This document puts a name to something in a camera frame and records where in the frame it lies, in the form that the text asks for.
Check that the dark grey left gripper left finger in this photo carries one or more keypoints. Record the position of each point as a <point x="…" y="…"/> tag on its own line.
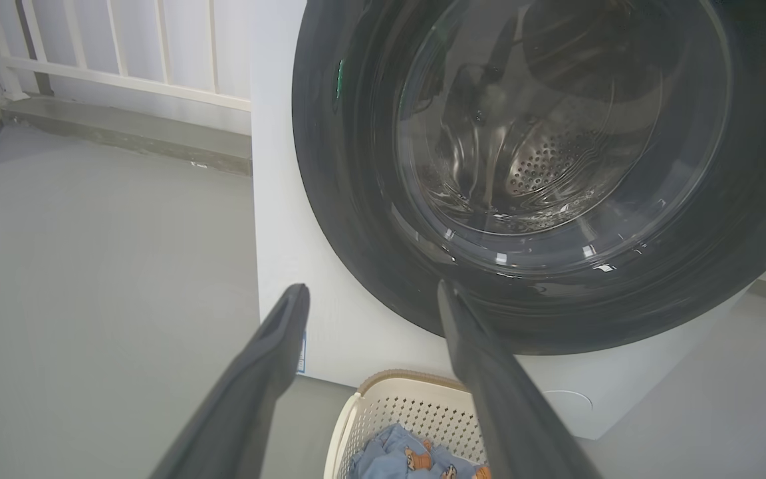
<point x="243" y="412"/>

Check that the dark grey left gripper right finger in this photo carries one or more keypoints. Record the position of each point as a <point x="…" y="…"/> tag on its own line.
<point x="509" y="412"/>

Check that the blue bear-print garment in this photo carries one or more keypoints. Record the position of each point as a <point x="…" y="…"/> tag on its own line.
<point x="389" y="456"/>

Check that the black round glass washer door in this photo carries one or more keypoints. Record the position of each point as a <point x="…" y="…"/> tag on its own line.
<point x="356" y="199"/>

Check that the cream perforated laundry basket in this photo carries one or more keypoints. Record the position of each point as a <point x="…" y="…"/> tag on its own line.
<point x="416" y="409"/>

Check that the white front-load washing machine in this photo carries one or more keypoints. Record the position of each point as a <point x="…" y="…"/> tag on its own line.
<point x="276" y="199"/>

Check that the round white filter cap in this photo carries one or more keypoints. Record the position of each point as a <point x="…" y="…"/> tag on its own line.
<point x="569" y="402"/>

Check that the blue energy label sticker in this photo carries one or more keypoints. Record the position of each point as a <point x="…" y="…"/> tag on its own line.
<point x="301" y="352"/>

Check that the perforated steel drum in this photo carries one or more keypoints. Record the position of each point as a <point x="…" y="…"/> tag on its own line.
<point x="549" y="159"/>

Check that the white slatted railing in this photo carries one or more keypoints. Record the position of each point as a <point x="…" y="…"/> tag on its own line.
<point x="124" y="81"/>

